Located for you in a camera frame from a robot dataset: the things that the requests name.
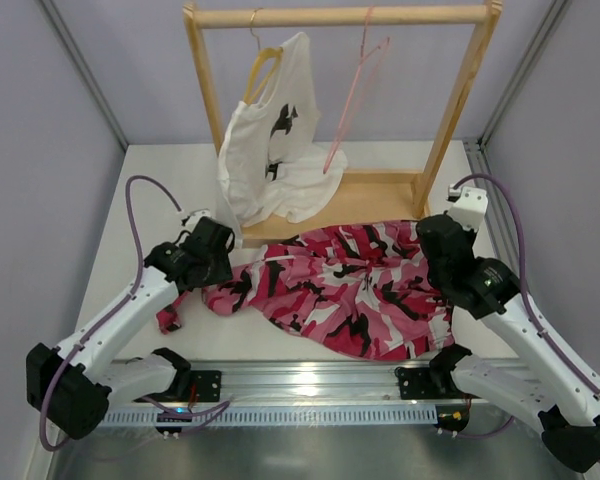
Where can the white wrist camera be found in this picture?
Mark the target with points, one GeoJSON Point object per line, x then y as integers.
{"type": "Point", "coordinates": [468, 206]}
{"type": "Point", "coordinates": [191, 219]}

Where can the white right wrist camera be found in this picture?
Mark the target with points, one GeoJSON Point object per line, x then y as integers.
{"type": "Point", "coordinates": [468, 206]}

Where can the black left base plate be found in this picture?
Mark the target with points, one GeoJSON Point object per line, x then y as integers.
{"type": "Point", "coordinates": [204, 386]}

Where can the pink camouflage trousers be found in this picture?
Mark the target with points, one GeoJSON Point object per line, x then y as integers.
{"type": "Point", "coordinates": [360, 290]}

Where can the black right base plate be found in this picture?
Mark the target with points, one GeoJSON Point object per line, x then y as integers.
{"type": "Point", "coordinates": [415, 383]}

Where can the pink wire clothes hanger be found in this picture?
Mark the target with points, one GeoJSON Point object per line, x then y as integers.
{"type": "Point", "coordinates": [368, 66]}

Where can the slotted cable duct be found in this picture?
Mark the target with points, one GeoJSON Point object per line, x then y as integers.
{"type": "Point", "coordinates": [279, 416]}

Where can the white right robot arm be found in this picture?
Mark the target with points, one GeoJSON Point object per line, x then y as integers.
{"type": "Point", "coordinates": [564, 406]}

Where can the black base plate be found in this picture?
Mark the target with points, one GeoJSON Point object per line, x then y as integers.
{"type": "Point", "coordinates": [204, 386]}
{"type": "Point", "coordinates": [415, 383]}

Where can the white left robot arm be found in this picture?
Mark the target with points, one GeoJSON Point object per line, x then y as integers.
{"type": "Point", "coordinates": [75, 383]}

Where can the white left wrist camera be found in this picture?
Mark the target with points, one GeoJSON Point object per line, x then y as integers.
{"type": "Point", "coordinates": [191, 219]}

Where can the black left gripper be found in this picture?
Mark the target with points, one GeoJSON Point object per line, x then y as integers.
{"type": "Point", "coordinates": [219, 262]}

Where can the yellow clothes hanger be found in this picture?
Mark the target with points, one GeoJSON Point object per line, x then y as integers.
{"type": "Point", "coordinates": [265, 65]}

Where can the white printed t-shirt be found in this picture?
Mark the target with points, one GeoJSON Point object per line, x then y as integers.
{"type": "Point", "coordinates": [269, 166]}

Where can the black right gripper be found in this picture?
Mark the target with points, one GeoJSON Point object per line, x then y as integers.
{"type": "Point", "coordinates": [434, 250]}

